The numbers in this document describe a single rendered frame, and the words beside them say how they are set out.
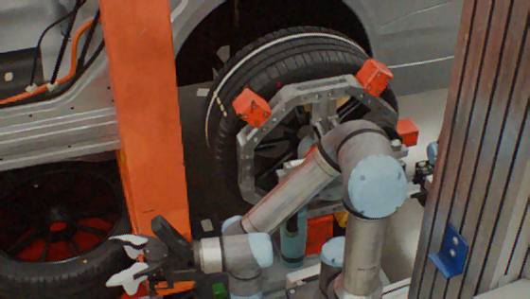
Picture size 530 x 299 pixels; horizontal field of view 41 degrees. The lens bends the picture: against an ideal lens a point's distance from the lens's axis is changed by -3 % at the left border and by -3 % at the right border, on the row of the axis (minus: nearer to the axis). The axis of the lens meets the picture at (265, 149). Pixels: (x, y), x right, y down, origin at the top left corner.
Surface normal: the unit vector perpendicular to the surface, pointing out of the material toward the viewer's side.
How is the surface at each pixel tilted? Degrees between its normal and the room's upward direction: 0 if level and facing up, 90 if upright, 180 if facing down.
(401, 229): 0
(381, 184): 82
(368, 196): 82
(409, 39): 90
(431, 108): 0
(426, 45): 90
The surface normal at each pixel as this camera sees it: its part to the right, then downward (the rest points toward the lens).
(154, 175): 0.29, 0.59
